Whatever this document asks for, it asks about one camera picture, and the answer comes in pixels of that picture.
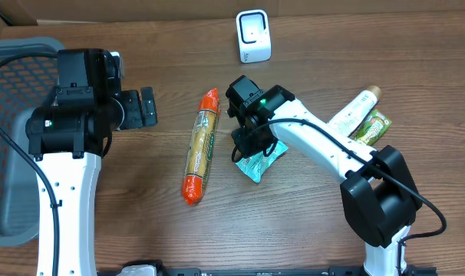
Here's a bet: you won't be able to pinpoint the teal snack packet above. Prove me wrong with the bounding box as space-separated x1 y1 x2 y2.
236 141 289 183

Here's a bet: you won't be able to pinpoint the spaghetti packet red ends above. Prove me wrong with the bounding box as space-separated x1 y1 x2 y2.
181 88 220 205

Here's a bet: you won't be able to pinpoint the white tube gold cap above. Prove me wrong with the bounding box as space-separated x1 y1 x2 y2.
328 86 382 136

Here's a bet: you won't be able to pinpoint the green drink carton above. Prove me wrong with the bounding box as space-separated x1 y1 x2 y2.
355 109 392 146

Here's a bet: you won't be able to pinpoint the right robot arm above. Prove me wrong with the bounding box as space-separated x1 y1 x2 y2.
226 76 422 275

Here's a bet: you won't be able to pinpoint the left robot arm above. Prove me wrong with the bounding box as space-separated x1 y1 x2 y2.
26 49 157 275

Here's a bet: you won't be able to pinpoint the white barcode scanner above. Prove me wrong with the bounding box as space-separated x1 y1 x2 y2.
236 9 272 64

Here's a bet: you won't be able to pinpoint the grey plastic basket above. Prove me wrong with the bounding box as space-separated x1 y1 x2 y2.
0 37 64 247

